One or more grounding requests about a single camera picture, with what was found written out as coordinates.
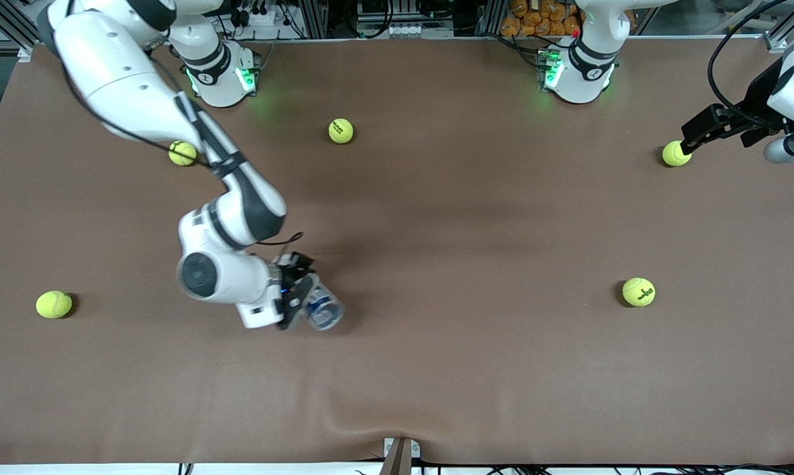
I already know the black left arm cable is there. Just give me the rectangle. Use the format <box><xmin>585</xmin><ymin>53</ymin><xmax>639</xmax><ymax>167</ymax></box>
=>
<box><xmin>706</xmin><ymin>0</ymin><xmax>777</xmax><ymax>123</ymax></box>

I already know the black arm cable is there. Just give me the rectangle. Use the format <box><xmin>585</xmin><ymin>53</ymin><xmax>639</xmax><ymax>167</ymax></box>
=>
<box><xmin>57</xmin><ymin>40</ymin><xmax>304</xmax><ymax>249</ymax></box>
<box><xmin>706</xmin><ymin>0</ymin><xmax>777</xmax><ymax>123</ymax></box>

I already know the aluminium frame structure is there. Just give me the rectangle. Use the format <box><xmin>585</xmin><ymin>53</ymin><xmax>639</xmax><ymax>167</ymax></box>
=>
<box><xmin>0</xmin><ymin>0</ymin><xmax>794</xmax><ymax>61</ymax></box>

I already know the orange packaged goods pile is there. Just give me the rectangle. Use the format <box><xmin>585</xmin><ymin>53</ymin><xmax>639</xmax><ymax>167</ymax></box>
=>
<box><xmin>501</xmin><ymin>0</ymin><xmax>582</xmax><ymax>38</ymax></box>

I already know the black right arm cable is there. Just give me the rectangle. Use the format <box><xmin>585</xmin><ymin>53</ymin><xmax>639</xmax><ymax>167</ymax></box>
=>
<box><xmin>57</xmin><ymin>40</ymin><xmax>304</xmax><ymax>249</ymax></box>

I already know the brown table mat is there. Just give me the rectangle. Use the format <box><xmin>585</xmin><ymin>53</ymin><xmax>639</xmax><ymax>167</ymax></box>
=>
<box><xmin>0</xmin><ymin>36</ymin><xmax>794</xmax><ymax>466</ymax></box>

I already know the white power strip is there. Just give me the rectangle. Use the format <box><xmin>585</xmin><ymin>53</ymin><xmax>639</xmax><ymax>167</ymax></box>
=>
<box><xmin>229</xmin><ymin>0</ymin><xmax>292</xmax><ymax>31</ymax></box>

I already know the grey table edge bracket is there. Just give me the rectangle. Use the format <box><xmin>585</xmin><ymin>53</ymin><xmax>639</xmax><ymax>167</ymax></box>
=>
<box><xmin>379</xmin><ymin>437</ymin><xmax>422</xmax><ymax>475</ymax></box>

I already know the white blue tennis ball can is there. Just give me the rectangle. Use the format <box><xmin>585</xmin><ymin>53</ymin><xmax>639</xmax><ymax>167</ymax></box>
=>
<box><xmin>303</xmin><ymin>276</ymin><xmax>344</xmax><ymax>331</ymax></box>

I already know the white terminal block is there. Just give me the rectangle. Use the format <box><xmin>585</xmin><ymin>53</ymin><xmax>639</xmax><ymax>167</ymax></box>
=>
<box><xmin>385</xmin><ymin>23</ymin><xmax>455</xmax><ymax>40</ymax></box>

